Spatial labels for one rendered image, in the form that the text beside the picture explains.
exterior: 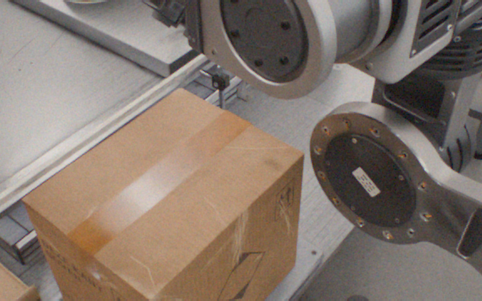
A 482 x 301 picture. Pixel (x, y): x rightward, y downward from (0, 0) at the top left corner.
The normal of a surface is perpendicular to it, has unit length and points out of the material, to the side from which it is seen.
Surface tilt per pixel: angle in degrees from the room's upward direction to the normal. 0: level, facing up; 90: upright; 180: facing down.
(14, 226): 0
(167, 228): 0
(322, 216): 0
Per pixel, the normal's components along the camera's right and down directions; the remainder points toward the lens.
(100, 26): -0.03, -0.72
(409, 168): -0.72, 0.49
